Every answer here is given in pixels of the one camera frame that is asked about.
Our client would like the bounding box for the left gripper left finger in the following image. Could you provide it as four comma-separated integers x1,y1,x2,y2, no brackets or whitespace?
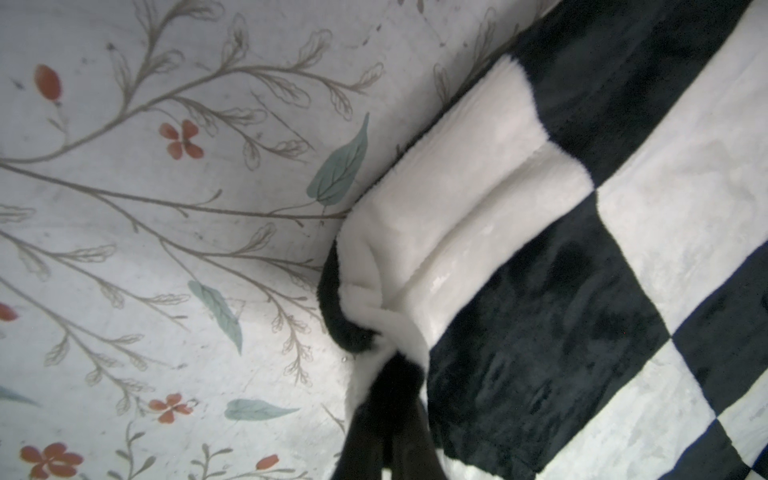
331,414,386,480

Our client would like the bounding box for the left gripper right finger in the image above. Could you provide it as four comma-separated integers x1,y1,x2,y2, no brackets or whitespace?
391,407,447,480

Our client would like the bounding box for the black white checkered pillowcase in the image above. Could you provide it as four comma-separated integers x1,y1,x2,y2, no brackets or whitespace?
318,1,767,479

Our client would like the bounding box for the floral table cloth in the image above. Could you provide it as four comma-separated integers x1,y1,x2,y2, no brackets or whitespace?
1,1,551,479

